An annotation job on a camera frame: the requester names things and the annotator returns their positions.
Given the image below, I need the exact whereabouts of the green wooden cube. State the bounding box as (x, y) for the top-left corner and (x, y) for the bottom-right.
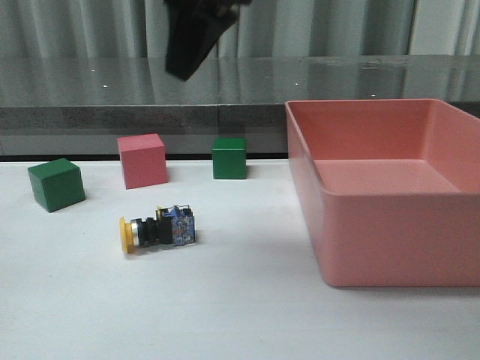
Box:
(28, 158), (86, 212)
(211, 137), (247, 179)

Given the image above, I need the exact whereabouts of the right green wooden cube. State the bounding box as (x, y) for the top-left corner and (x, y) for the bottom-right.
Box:
(211, 137), (247, 179)

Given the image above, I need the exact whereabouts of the pink wooden cube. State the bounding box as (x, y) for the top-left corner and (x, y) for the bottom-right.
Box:
(117, 133), (168, 190)

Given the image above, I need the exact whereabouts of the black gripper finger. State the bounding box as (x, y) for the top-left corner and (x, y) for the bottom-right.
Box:
(164, 0), (251, 81)

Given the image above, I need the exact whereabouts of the yellow push button switch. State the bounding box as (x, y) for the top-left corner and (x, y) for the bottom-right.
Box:
(119, 205), (197, 254)

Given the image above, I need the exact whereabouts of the pink plastic bin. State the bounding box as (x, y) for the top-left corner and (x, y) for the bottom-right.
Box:
(286, 99), (479, 287)

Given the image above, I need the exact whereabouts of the left green wooden cube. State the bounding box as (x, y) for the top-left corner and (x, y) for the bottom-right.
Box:
(28, 158), (86, 212)

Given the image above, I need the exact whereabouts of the grey-green curtain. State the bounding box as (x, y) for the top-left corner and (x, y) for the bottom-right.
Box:
(1, 1), (479, 58)

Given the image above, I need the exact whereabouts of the dark grey glossy counter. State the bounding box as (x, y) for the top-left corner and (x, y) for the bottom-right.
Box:
(1, 55), (479, 160)

